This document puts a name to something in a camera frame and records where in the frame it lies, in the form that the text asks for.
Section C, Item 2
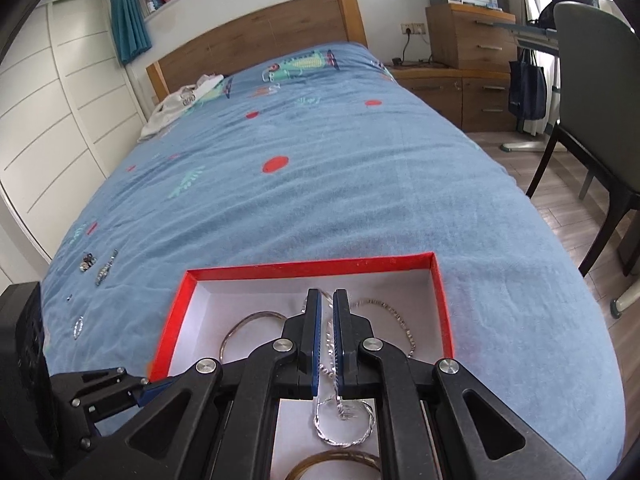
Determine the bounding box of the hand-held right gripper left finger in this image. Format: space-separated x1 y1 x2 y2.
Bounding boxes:
65 289 322 480

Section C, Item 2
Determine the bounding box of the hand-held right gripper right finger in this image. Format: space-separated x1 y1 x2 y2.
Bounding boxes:
332 289 586 480

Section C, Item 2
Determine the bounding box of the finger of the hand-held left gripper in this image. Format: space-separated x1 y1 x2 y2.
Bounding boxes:
49 366 168 428

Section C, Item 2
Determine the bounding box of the twisted silver hoop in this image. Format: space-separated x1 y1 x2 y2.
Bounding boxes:
312 394 377 448
322 305 346 418

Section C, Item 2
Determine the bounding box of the silver chain necklace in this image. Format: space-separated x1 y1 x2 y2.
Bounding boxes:
325 297 417 361

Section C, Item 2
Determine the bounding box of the thin silver bangle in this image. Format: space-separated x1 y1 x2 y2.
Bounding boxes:
220 310 301 361

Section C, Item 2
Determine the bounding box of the red shallow box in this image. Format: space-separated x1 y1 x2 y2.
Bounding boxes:
148 251 456 480

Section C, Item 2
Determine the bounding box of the brown stone bangle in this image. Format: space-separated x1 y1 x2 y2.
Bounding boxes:
286 450 382 480

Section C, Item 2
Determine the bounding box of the blue printed blanket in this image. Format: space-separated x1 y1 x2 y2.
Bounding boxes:
37 42 626 480

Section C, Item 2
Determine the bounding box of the white wardrobe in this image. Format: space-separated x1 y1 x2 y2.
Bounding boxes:
0 0 151 281

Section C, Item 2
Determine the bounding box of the low wooden nightstand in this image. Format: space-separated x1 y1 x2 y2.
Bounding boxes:
390 67 518 133

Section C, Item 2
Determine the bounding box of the white garment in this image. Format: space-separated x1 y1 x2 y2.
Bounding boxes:
140 74 224 141

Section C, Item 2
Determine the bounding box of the wooden bed headboard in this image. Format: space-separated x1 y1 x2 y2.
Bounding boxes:
146 0 368 103

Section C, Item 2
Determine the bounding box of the dark blue tote bag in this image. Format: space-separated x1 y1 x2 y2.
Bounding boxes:
507 50 548 121

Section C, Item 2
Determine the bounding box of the wooden drawer chest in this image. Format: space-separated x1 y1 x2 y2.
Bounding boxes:
425 4 517 71

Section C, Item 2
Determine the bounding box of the teal curtain beside wardrobe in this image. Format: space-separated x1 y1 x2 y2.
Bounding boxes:
107 0 153 66

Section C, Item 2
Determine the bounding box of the grey chair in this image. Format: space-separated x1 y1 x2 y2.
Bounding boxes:
525 1 640 278

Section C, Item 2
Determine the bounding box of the black backpack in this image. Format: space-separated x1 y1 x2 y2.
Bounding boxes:
537 0 608 28

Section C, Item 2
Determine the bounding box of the black power cable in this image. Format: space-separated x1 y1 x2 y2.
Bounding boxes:
392 35 453 68

